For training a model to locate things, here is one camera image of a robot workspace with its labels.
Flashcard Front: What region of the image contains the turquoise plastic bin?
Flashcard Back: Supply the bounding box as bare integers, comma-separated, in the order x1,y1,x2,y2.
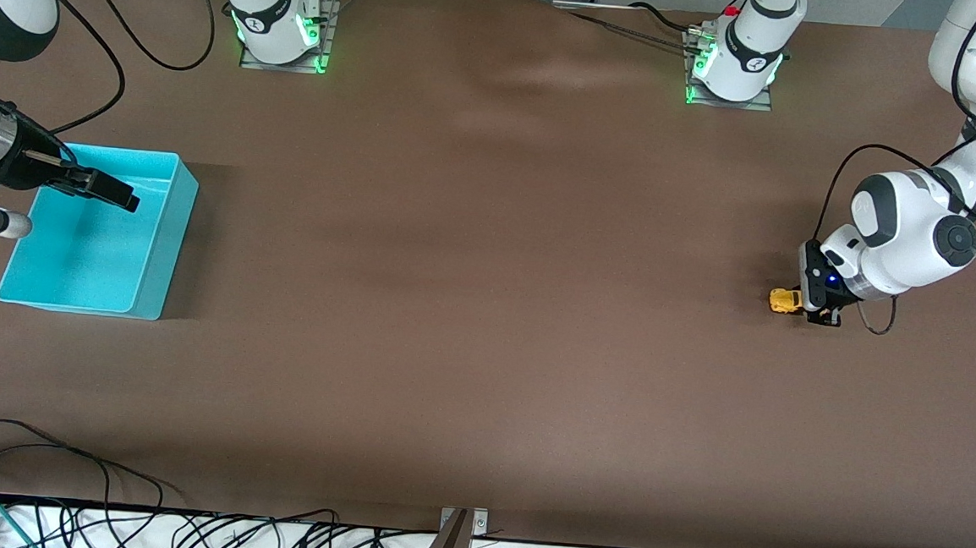
0,140,202,323

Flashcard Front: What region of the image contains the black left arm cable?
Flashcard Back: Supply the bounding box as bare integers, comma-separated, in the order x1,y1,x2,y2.
812,0,976,255

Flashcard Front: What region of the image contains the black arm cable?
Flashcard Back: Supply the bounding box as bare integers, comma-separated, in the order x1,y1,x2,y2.
39,0,219,146
812,0,976,255

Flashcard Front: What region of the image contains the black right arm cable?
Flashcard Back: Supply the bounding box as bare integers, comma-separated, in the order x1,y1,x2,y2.
39,0,219,146

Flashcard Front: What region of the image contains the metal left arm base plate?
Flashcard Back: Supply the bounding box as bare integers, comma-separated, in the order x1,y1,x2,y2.
683,30,777,112

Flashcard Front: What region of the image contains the long looping black floor cable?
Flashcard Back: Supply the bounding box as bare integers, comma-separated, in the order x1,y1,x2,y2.
0,419,170,543

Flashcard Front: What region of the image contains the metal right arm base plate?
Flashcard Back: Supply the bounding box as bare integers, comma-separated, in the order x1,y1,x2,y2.
239,0,341,76

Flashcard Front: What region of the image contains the black braided table cable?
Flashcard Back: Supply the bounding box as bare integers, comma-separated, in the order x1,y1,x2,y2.
551,0,705,54

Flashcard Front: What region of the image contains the tangled black cable bundle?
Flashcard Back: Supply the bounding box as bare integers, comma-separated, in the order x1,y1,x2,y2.
56,492,440,548

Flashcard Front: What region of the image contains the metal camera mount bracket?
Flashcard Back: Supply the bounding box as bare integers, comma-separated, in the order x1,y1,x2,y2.
415,505,491,548

